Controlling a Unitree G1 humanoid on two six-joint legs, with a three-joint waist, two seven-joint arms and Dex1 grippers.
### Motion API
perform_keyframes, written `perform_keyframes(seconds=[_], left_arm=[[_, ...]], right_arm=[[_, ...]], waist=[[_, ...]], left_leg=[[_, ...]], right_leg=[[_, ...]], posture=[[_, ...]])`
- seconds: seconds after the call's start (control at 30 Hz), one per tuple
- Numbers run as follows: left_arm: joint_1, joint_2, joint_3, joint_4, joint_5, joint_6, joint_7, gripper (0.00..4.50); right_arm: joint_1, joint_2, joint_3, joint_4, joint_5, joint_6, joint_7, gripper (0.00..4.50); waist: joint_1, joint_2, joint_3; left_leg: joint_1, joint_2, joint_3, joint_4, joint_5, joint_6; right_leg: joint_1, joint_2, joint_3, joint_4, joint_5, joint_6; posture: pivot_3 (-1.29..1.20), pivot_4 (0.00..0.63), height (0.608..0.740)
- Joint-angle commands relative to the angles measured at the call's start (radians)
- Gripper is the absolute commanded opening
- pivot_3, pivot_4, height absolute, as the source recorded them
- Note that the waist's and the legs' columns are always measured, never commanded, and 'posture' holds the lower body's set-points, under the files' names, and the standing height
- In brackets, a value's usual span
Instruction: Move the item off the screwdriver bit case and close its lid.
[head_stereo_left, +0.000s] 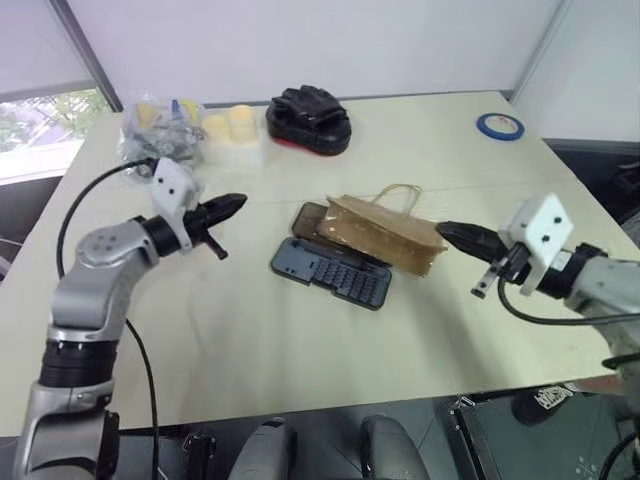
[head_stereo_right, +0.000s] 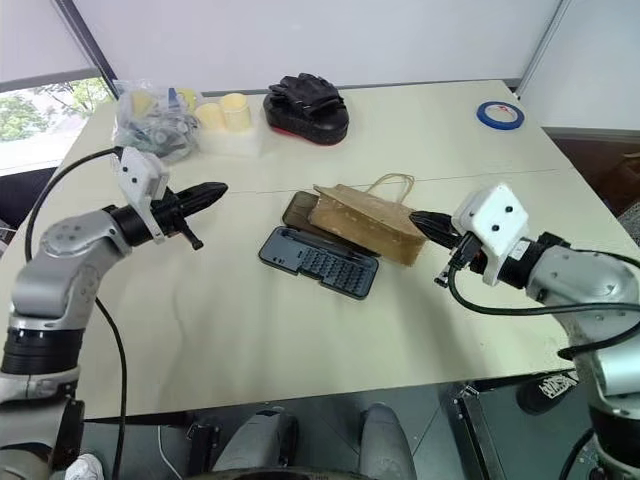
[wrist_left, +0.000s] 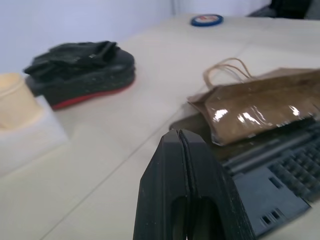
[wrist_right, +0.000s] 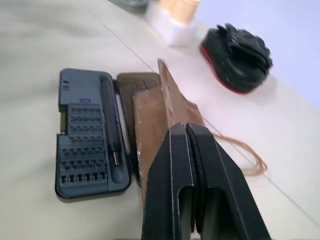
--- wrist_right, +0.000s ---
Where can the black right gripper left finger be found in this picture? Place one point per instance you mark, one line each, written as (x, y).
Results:
(167, 175)

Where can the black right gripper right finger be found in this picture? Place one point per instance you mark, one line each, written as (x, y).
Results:
(220, 170)

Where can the brown cardboard piece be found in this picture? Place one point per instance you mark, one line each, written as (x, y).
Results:
(150, 117)

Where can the dark grey screwdriver bit case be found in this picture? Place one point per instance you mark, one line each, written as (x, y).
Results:
(82, 140)

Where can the tan rubber band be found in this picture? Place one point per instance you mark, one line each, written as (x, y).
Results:
(252, 155)

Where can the black and red shoe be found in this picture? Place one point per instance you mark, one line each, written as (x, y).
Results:
(237, 62)

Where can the white box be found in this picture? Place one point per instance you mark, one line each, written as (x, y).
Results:
(178, 35)

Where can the pale yellow cylinder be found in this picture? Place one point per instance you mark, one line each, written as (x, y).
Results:
(181, 11)

